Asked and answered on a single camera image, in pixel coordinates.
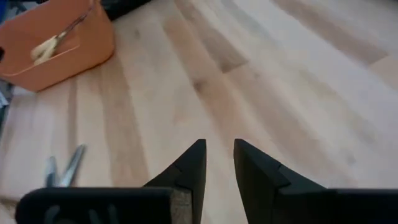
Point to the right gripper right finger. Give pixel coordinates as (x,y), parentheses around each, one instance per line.
(295,202)

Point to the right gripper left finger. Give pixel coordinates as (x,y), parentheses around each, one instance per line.
(109,205)

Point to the orange plastic bin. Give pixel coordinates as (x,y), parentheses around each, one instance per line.
(87,59)

